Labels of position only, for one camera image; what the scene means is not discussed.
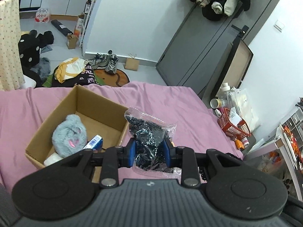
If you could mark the wooden framed board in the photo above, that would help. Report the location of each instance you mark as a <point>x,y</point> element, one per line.
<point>233,64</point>

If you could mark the black item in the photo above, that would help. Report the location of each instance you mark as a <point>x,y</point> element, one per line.
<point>149,132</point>

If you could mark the red white plastic bag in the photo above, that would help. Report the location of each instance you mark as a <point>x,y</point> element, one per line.
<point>42,15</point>

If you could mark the orange bottle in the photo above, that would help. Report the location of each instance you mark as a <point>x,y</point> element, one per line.
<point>239,144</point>

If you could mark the brown cardboard box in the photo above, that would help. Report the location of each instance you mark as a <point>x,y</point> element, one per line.
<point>100,109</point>

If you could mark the blue tissue pack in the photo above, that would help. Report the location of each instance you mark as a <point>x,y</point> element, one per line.
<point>95,143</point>

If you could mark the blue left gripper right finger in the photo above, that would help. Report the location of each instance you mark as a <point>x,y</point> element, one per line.
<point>168,148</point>

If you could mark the grey sneaker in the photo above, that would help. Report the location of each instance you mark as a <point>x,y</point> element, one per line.
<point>111,67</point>
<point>99,61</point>

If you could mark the white paper cup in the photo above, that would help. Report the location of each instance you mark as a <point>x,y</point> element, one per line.
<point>216,103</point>

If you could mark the grey fluffy plush toy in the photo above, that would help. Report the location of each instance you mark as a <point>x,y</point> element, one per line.
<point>70,136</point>

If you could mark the white sock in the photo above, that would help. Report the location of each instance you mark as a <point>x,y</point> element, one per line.
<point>53,158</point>

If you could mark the grey sneaker left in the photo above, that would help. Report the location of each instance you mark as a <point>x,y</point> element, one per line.
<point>99,61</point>

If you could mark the yellow white cloth bag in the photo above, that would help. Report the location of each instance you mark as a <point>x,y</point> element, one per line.
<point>69,69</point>

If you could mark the pink bed sheet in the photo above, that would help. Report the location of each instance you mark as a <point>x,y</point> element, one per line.
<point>23,111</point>

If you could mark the brown paper bag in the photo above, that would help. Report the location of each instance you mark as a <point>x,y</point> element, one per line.
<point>132,63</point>

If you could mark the dark grey door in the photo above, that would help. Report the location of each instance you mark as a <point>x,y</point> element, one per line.
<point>198,45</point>

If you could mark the red plastic basket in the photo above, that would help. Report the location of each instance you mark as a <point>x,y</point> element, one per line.
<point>240,131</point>

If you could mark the cream dotted tablecloth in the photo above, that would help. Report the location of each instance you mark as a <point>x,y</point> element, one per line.
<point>11,69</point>

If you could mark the clear plastic bottle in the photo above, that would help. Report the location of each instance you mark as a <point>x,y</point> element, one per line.
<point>225,95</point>

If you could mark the small cardboard box on floor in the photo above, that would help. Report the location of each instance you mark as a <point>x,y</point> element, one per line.
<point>71,41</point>

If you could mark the grey sneaker right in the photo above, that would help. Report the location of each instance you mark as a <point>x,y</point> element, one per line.
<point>111,67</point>

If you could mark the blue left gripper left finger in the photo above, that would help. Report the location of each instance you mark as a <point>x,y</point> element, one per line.
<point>130,152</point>

